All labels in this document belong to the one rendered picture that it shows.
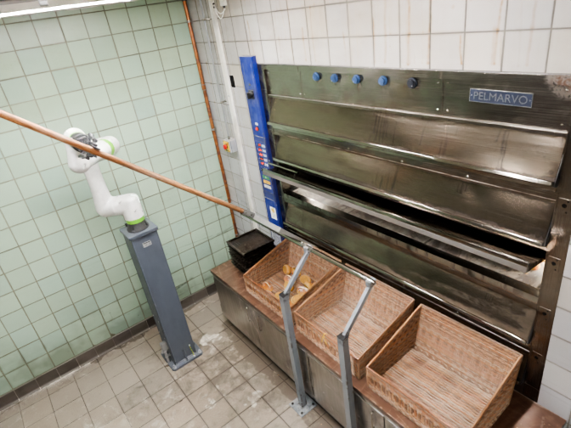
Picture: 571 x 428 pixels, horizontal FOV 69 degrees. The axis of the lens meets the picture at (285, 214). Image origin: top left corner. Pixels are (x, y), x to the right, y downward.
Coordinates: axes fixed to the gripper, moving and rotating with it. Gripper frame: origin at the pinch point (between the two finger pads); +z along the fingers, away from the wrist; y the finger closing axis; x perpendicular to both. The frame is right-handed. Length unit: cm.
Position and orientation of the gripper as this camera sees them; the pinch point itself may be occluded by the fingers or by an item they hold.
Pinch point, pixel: (93, 150)
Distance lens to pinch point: 211.7
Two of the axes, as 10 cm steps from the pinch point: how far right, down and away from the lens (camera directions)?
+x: -6.7, -2.9, -6.8
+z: 6.1, 2.9, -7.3
